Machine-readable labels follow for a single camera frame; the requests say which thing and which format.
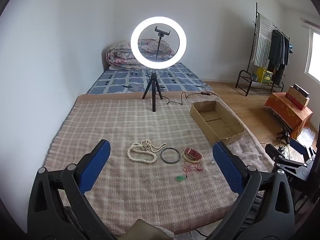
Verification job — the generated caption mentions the twisted pearl necklace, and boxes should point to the twisted pearl necklace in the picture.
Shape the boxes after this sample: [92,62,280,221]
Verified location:
[126,141,158,164]

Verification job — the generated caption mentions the striped white towel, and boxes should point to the striped white towel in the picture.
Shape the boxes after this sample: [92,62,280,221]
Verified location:
[252,13,273,68]

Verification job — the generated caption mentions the window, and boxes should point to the window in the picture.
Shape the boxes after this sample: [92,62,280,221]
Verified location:
[305,29,320,83]

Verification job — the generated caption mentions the red string green pendant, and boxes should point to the red string green pendant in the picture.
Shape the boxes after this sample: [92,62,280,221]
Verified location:
[175,163,203,181]

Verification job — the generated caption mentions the dark hanging clothes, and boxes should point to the dark hanging clothes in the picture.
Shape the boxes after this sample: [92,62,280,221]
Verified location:
[267,29,290,85]

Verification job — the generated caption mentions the black clothes rack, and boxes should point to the black clothes rack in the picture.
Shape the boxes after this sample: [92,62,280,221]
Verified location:
[235,5,292,96]

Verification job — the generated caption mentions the black bangle ring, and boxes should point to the black bangle ring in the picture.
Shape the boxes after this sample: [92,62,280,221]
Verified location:
[160,147,181,164]

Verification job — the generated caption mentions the yellow box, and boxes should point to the yellow box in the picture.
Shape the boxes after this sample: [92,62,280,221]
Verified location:
[256,67,273,85]

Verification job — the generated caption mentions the black tripod stand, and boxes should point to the black tripod stand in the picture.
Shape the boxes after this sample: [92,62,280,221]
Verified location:
[142,70,163,112]

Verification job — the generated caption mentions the long thin pearl necklace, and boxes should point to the long thin pearl necklace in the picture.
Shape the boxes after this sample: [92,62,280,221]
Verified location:
[139,139,168,153]

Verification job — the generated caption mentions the folded floral quilt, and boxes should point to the folded floral quilt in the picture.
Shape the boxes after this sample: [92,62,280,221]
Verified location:
[106,38,175,69]

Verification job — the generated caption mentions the blue checkered bed sheet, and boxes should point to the blue checkered bed sheet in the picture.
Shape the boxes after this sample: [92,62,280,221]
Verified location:
[88,63,212,95]

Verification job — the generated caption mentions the black phone holder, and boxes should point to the black phone holder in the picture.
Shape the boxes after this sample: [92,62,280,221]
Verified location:
[155,26,171,59]

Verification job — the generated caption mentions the white ring light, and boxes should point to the white ring light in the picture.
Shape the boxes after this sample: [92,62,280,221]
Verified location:
[130,16,187,69]

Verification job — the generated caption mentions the brown cardboard box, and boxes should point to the brown cardboard box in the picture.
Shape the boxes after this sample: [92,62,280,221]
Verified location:
[190,101,245,146]

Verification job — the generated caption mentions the black power cable with remote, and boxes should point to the black power cable with remote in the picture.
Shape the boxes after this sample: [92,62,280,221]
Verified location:
[159,91,218,106]

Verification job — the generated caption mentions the floor cables and plugs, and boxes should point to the floor cables and plugs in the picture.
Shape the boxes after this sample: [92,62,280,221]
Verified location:
[260,126,293,160]

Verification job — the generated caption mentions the tan box on table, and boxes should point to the tan box on table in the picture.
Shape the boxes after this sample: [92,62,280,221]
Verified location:
[285,86,310,110]

